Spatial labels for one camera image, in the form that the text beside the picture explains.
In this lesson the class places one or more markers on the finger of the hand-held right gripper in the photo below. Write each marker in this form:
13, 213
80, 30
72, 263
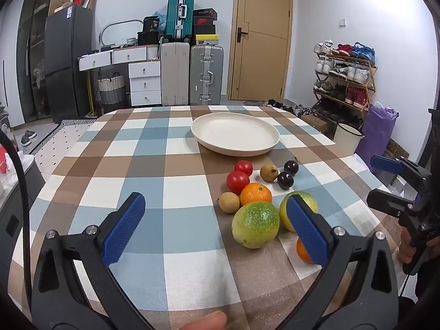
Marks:
386, 165
386, 202

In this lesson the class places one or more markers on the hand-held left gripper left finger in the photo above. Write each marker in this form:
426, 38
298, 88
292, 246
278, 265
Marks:
123, 228

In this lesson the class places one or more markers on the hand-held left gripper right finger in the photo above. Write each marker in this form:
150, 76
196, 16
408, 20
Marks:
306, 228

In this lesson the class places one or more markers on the orange tangerine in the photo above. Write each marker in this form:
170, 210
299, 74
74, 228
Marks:
256, 194
302, 251

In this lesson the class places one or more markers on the yellow-green round fruit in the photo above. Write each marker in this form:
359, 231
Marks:
308, 200

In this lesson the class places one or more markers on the green speckled round fruit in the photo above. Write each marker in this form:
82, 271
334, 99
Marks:
255, 225

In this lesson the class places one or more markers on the dark purple plum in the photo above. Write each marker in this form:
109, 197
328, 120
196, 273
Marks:
291, 167
285, 180

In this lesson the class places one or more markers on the brown fruit with dark calyx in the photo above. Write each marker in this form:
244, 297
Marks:
268, 172

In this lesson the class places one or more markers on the smooth brown round fruit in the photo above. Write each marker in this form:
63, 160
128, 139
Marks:
228, 202

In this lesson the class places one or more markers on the red tomato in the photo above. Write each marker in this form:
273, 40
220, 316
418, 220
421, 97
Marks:
243, 167
238, 182

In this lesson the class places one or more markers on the cream round plate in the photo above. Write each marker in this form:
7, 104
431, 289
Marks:
235, 134

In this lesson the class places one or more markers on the person's right hand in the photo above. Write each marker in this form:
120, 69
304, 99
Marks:
407, 249

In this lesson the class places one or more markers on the person's left hand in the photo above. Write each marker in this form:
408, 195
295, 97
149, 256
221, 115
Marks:
202, 321

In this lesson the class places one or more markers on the patterned cardboard box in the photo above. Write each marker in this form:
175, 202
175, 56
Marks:
397, 149

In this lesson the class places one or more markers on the purple bag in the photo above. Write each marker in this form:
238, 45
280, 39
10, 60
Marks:
376, 134

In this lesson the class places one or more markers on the white bucket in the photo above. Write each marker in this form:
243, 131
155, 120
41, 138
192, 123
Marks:
347, 137

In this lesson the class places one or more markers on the wooden shoe rack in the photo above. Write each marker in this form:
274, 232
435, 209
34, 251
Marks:
364, 101

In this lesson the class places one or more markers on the shoe rack with shoes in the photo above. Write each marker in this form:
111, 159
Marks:
354, 74

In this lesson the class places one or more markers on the dotted white rug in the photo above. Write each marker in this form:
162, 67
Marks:
58, 144

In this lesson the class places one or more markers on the dark shoes by door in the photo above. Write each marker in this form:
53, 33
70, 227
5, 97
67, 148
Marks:
288, 107

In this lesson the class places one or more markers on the grey slippers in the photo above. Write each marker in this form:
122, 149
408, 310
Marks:
28, 138

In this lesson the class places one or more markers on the woven laundry basket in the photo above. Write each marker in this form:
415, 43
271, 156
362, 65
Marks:
111, 91

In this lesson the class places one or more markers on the red container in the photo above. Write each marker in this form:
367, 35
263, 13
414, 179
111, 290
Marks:
3, 160

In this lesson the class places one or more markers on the white drawer desk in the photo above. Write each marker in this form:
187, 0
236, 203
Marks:
144, 82

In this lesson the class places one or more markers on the beige suitcase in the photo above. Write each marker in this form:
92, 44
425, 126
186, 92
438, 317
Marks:
175, 75

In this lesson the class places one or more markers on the wooden door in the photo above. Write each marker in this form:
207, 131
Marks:
261, 58

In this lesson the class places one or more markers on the dark grey refrigerator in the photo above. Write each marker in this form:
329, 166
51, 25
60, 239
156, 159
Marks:
65, 65

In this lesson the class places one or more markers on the silver suitcase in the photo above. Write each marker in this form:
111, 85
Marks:
206, 75

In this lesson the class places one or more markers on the black case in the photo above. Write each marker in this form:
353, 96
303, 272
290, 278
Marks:
148, 38

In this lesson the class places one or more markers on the dark glass cabinet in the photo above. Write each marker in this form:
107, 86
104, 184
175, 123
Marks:
32, 58

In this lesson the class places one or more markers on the silver metal hoop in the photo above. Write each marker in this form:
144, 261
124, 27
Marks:
113, 24

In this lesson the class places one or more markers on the small black box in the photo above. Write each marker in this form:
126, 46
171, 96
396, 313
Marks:
151, 24

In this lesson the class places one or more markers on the yellow and black shoebox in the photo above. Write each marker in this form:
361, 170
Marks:
207, 40

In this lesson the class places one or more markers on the plain black shoebox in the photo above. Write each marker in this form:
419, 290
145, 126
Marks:
205, 30

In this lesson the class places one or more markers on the blue plastic bag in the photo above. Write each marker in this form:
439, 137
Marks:
161, 17

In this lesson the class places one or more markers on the teal suitcase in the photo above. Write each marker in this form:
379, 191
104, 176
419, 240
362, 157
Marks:
179, 13

